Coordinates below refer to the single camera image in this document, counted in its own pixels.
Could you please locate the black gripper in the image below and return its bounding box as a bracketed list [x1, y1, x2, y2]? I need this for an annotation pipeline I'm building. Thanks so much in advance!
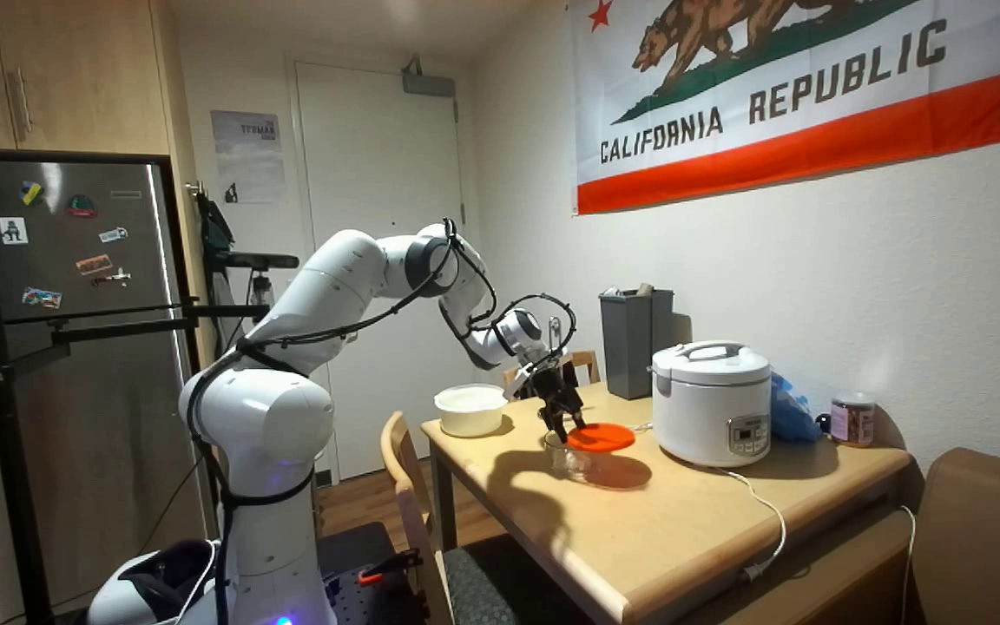
[529, 358, 588, 445]

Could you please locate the orange round lid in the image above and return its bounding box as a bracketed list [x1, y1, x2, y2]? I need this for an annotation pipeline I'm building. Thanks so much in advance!
[564, 421, 639, 457]

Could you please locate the small wooden chair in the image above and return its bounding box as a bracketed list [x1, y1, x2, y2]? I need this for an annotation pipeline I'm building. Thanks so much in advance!
[500, 348, 605, 406]

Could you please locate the white round bowl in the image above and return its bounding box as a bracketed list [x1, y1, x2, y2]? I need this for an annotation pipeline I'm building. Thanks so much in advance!
[432, 381, 510, 440]

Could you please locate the dark grey bin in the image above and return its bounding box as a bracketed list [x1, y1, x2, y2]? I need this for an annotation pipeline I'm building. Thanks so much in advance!
[598, 285, 677, 403]

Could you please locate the white rice cooker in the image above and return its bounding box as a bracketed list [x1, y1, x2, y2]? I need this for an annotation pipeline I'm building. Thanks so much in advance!
[651, 336, 774, 473]

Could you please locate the wooden chair with dark cushion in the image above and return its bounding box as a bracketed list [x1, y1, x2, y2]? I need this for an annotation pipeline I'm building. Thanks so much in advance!
[378, 411, 529, 625]

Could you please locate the blue cloth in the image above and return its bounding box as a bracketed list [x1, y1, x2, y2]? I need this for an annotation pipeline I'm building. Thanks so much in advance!
[767, 370, 826, 449]

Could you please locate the black floor mat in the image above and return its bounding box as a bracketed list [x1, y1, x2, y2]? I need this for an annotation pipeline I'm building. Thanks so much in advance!
[313, 519, 440, 625]

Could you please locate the small pink jar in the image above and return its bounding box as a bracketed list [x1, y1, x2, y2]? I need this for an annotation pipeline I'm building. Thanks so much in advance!
[826, 391, 885, 449]

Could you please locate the white door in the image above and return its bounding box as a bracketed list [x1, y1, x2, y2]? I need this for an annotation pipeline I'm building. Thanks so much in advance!
[287, 63, 492, 483]

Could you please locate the grey door closer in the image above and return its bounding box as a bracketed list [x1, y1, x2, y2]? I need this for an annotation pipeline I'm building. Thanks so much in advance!
[399, 57, 458, 100]

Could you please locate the black hanging garment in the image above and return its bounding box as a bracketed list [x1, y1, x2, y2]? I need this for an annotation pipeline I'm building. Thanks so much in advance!
[195, 189, 238, 283]

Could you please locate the California Republic flag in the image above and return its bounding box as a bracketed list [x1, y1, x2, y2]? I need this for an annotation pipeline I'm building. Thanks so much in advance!
[573, 0, 1000, 219]

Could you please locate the stainless steel fridge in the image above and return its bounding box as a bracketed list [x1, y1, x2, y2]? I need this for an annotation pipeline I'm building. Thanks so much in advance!
[0, 151, 208, 625]

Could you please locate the white and black round device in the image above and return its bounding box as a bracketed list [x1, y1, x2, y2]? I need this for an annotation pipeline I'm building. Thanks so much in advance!
[83, 536, 221, 625]

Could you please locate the orange rectangular fridge magnet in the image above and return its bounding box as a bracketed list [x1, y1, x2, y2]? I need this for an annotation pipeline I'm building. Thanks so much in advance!
[73, 249, 120, 277]

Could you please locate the blue striped fridge magnet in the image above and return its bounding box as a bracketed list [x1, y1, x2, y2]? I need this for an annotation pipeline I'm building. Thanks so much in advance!
[17, 285, 67, 313]

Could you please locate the black metal stand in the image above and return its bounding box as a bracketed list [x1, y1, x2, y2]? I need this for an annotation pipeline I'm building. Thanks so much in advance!
[0, 167, 274, 625]

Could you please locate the white power cable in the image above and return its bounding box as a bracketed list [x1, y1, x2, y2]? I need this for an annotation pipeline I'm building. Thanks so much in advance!
[721, 467, 792, 582]

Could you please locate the orange handled tool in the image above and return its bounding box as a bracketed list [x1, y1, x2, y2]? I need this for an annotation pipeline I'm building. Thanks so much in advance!
[356, 550, 425, 590]

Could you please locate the paper wall notice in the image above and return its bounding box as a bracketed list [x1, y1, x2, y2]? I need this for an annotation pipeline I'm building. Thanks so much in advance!
[208, 108, 284, 208]

